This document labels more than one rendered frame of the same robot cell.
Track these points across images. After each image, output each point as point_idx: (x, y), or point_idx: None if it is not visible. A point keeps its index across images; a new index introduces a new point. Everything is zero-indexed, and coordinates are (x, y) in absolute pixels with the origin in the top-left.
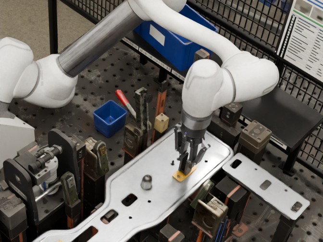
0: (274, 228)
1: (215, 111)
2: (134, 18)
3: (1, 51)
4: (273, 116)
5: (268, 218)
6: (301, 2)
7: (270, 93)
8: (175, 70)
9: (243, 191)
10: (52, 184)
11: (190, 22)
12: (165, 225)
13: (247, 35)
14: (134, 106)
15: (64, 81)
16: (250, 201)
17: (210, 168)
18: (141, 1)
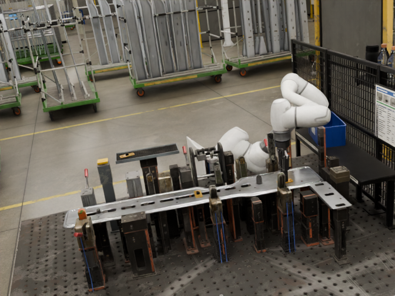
0: (353, 248)
1: None
2: None
3: (230, 130)
4: (361, 169)
5: (353, 242)
6: (378, 94)
7: (370, 161)
8: (317, 148)
9: (314, 196)
10: (212, 172)
11: (297, 95)
12: (255, 197)
13: (364, 128)
14: None
15: (260, 152)
16: (347, 233)
17: (301, 183)
18: (281, 90)
